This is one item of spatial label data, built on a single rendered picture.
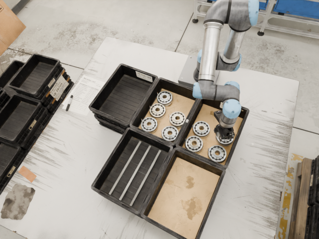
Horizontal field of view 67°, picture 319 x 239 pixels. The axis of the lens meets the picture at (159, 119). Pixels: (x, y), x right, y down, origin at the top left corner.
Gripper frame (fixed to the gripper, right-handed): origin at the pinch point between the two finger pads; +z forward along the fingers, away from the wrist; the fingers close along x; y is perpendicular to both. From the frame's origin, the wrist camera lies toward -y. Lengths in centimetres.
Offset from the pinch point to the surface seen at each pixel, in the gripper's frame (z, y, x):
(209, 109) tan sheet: 6.9, -21.6, 1.2
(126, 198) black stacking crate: 7, 22, -59
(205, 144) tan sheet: 6.9, 1.0, -8.2
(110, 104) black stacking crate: 7, -41, -61
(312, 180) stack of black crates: 71, 26, 77
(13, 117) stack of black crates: 52, -81, -157
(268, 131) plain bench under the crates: 19.8, -3.2, 37.2
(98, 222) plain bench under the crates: 20, 28, -79
